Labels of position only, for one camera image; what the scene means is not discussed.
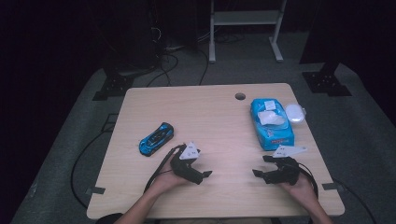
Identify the person's left hand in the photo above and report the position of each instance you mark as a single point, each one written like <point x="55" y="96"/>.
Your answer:
<point x="165" y="182"/>

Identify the white wet wipe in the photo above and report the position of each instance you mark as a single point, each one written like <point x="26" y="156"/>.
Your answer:
<point x="270" y="118"/>

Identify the blue wet wipes pack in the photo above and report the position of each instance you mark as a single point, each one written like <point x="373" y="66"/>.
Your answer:
<point x="274" y="137"/>

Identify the dark round object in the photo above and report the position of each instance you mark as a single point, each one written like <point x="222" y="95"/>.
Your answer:
<point x="109" y="218"/>

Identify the white round plastic container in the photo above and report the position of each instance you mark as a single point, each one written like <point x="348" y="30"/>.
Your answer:
<point x="295" y="113"/>

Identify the blue toy car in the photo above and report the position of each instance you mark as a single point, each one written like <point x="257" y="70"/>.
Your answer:
<point x="155" y="139"/>

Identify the grey tape strip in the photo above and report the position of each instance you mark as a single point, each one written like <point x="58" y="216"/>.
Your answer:
<point x="332" y="186"/>
<point x="95" y="190"/>

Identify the black stand base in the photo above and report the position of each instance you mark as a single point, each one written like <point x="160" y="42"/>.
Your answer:
<point x="113" y="87"/>
<point x="325" y="82"/>

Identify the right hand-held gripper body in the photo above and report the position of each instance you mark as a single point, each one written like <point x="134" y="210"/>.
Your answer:
<point x="285" y="172"/>

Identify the person's right hand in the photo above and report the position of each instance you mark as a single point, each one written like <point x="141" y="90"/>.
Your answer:
<point x="303" y="191"/>

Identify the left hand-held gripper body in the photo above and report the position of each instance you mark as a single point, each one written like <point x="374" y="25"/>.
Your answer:
<point x="183" y="168"/>

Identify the white metal stand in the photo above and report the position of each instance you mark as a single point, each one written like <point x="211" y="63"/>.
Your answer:
<point x="246" y="18"/>

